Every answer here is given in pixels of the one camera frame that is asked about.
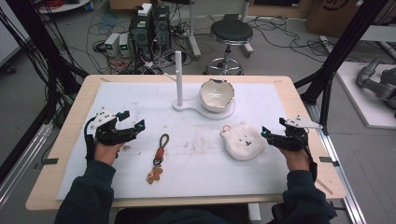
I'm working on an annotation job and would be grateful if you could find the white stand with post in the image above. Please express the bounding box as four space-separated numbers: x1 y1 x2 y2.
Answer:
163 50 236 121

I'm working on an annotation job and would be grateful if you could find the person's left hand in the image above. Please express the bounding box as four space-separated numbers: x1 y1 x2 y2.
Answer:
92 141 126 166

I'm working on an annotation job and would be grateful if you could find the wooden table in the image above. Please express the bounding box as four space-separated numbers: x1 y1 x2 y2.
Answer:
25 74 347 212

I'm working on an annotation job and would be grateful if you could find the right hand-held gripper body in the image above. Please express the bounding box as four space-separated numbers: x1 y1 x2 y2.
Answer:
267 115 324 153

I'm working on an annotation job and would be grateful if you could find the white ceramic bowl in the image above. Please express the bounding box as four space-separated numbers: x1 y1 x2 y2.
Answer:
199 77 236 114

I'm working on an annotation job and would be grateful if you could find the white table mat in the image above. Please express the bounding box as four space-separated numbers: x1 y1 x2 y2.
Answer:
55 81 292 201

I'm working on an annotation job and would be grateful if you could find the black round stool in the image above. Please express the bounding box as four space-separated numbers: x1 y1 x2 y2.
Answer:
204 19 255 77

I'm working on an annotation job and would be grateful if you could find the white floor board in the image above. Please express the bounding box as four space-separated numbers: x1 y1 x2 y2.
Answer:
335 61 396 131

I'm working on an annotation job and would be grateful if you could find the black computer tower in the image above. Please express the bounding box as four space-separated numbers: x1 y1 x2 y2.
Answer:
151 5 172 51
128 11 154 63

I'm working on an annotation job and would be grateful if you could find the cardboard box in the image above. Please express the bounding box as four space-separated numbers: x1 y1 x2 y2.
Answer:
305 0 376 39

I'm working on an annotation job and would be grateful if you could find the white desk leg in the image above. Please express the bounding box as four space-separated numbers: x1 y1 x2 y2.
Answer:
186 0 203 61

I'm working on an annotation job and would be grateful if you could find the aluminium rail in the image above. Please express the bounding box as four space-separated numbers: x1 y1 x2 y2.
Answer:
0 121 54 207
304 102 369 224

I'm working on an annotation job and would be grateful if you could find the white plush bear pouch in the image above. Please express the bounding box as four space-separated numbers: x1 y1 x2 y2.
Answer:
219 123 268 162

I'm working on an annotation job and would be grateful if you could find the gingerbread keychain with green loop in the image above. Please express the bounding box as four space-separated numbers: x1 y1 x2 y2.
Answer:
146 133 171 185

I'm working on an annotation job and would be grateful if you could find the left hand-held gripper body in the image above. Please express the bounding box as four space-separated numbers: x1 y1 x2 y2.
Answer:
84 106 138 147

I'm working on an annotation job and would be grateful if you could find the tangle of floor cables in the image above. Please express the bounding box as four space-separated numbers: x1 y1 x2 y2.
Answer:
83 6 367 76

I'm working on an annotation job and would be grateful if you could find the grey power supply unit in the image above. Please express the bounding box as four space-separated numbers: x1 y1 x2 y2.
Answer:
104 32 121 57
118 33 131 57

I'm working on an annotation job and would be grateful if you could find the white box on computer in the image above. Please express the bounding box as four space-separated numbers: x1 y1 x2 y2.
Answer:
136 2 153 18

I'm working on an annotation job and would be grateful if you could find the black metal frame strut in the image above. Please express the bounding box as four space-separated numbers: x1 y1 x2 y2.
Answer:
293 0 390 135
5 0 91 129

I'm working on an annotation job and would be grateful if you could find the person's right hand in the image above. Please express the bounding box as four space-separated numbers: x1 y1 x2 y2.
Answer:
277 147 311 173

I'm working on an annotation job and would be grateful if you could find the person's dark lap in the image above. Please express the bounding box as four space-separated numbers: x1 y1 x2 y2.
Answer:
113 205 250 224

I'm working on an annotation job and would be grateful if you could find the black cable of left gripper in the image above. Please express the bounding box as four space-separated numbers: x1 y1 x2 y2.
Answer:
83 117 98 162

